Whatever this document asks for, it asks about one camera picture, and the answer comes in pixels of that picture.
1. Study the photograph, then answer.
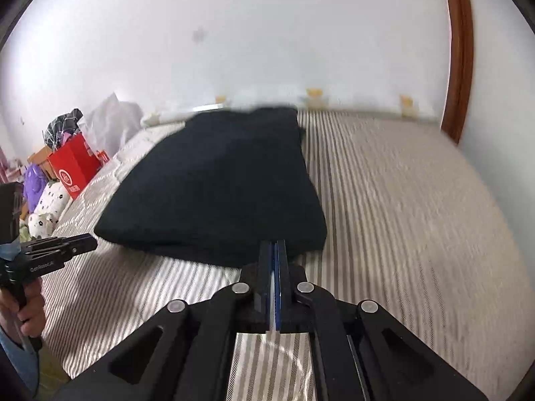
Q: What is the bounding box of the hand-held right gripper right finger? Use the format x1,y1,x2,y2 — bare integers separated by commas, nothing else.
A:
276,239,490,401

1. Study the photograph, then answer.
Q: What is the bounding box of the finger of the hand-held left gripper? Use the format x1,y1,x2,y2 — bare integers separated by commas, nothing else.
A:
23,234,99,267

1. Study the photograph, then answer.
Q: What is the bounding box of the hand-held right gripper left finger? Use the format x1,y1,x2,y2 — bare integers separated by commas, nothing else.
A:
54,240,277,401

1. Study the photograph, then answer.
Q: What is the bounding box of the black garment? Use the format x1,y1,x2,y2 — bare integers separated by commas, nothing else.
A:
94,107,327,268

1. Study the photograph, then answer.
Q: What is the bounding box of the person's left forearm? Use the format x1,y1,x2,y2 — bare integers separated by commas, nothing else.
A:
0,326,40,389

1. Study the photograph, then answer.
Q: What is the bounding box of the person's left hand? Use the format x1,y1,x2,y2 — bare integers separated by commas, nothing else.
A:
0,278,46,339

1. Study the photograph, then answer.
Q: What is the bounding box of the white floral pillow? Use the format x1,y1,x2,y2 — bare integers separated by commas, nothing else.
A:
27,180,72,237

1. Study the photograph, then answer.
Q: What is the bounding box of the purple bag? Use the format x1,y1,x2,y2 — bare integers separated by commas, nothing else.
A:
23,164,51,212

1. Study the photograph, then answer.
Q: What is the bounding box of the red paper bag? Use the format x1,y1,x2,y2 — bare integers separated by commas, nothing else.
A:
48,132,103,200

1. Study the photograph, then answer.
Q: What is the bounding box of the wooden nightstand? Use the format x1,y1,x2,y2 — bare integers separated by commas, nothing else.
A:
27,147,57,184

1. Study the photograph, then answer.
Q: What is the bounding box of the plaid cloth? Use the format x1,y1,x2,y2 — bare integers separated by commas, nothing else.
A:
43,109,84,151

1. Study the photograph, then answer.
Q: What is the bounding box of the striped mattress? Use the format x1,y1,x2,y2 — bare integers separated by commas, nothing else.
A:
39,109,531,401

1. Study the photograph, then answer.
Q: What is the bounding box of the white plastic bag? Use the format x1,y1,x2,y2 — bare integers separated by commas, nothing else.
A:
81,93,145,163

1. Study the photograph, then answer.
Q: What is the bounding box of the wooden door frame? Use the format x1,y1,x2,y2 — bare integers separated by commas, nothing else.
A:
439,0,475,147

